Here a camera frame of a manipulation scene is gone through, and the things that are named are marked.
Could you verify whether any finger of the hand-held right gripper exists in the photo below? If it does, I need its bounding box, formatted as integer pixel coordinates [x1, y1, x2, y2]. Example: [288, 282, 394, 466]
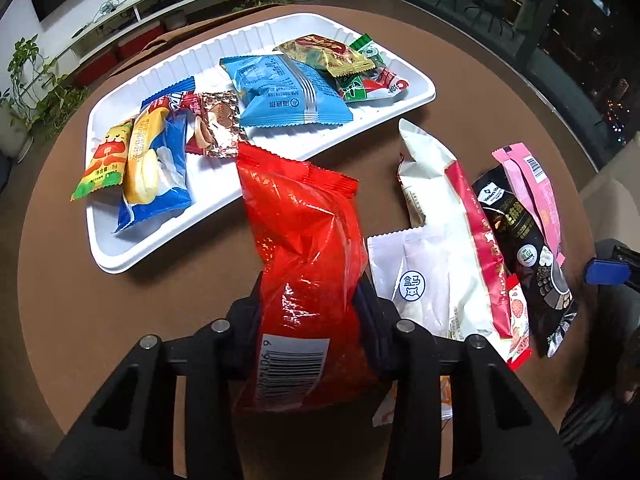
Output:
[582, 240, 640, 288]

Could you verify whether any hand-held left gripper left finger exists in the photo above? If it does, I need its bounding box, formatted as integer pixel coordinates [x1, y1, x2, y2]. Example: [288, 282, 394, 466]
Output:
[50, 272, 266, 480]

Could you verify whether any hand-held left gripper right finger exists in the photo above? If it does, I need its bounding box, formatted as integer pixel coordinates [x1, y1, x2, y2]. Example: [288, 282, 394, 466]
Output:
[352, 272, 578, 480]

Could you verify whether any white plastic tray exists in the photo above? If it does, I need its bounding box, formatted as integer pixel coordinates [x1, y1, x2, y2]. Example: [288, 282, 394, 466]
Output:
[85, 12, 436, 275]

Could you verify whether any blue packet with yellow bread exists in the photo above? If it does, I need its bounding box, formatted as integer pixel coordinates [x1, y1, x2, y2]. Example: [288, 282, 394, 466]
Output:
[114, 105, 195, 234]

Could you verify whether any brown foil candy packet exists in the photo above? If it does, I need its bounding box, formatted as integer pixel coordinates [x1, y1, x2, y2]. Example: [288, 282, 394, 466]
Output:
[184, 90, 249, 159]

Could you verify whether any yellow green candy packet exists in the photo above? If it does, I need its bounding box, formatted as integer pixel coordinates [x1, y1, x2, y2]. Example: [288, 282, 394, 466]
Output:
[70, 120, 135, 202]

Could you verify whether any blue snack packet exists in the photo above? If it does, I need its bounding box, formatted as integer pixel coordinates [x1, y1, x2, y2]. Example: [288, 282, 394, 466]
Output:
[220, 53, 353, 128]

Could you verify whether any blue cookie packet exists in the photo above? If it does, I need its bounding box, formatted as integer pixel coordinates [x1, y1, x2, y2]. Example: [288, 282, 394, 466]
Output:
[141, 76, 197, 113]

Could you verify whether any green and red small packet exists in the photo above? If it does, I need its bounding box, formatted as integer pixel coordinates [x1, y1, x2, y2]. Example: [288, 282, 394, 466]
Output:
[334, 33, 410, 104]

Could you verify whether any gold packet with red oval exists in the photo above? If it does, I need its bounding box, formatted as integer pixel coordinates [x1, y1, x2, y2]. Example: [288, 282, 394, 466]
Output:
[273, 34, 377, 79]

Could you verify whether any white packet with round logo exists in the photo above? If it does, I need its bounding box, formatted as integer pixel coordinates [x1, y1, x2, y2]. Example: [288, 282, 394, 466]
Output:
[366, 227, 496, 343]

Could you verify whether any beige sofa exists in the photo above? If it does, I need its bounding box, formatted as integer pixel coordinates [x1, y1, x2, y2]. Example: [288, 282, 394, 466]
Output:
[579, 135, 640, 241]

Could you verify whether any white and orange packet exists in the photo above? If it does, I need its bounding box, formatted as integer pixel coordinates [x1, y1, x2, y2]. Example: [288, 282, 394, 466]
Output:
[372, 375, 453, 427]

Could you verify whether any black snack packet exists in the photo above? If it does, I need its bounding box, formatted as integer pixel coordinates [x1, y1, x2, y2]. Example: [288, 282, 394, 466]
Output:
[471, 170, 579, 358]

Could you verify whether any pink snack packet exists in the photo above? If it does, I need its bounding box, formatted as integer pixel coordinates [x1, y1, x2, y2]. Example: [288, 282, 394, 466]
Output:
[491, 142, 567, 267]

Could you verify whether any dark cloth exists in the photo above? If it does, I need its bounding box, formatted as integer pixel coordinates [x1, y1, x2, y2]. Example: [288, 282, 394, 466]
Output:
[559, 330, 640, 480]

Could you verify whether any white and red snack bag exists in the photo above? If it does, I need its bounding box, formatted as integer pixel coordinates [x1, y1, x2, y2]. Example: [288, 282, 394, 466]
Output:
[396, 119, 532, 372]

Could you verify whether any glass sliding door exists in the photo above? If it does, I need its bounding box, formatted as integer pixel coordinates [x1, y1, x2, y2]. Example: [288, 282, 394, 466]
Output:
[395, 0, 640, 171]

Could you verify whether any red storage box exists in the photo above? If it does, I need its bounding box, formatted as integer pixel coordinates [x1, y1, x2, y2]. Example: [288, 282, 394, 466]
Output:
[117, 27, 166, 61]
[75, 50, 118, 86]

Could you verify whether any plant in white pot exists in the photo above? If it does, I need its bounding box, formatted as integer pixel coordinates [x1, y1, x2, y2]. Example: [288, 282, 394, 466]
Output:
[0, 105, 33, 163]

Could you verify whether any white television console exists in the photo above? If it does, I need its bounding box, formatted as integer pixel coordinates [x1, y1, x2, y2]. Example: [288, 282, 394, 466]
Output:
[40, 0, 286, 61]

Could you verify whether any bundle of cables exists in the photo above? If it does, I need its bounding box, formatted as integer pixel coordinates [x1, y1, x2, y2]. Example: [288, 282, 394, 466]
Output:
[95, 0, 131, 18]

